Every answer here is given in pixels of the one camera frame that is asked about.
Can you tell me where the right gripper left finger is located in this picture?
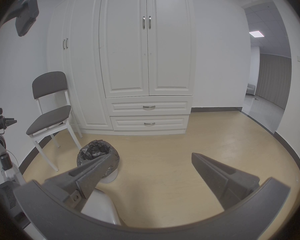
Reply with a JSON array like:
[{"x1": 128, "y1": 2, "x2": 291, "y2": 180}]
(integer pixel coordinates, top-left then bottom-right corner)
[{"x1": 43, "y1": 153, "x2": 117, "y2": 209}]

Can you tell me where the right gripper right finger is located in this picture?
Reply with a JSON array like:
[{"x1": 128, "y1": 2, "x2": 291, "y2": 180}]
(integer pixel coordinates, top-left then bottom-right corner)
[{"x1": 191, "y1": 152, "x2": 260, "y2": 211}]

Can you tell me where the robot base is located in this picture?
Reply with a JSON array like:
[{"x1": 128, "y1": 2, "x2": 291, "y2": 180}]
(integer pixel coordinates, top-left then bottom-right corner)
[{"x1": 0, "y1": 180, "x2": 122, "y2": 231}]

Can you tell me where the white trash bin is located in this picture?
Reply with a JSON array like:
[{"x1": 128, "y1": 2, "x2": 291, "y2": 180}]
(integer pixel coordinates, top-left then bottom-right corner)
[{"x1": 99, "y1": 168, "x2": 120, "y2": 184}]

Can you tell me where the black plastic bag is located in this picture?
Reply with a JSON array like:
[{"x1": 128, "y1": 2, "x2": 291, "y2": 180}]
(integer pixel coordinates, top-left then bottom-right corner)
[{"x1": 77, "y1": 139, "x2": 120, "y2": 179}]

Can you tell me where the white chair with grey seat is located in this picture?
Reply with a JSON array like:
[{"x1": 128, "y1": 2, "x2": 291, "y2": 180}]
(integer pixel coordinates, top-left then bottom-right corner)
[{"x1": 26, "y1": 71, "x2": 83, "y2": 172}]

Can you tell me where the grey curtain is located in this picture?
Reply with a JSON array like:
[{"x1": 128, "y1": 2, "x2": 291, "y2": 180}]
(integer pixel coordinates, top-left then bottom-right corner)
[{"x1": 255, "y1": 53, "x2": 292, "y2": 109}]

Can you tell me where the white wardrobe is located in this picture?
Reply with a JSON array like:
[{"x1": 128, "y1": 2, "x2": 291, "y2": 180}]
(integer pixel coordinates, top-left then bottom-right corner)
[{"x1": 47, "y1": 0, "x2": 197, "y2": 136}]

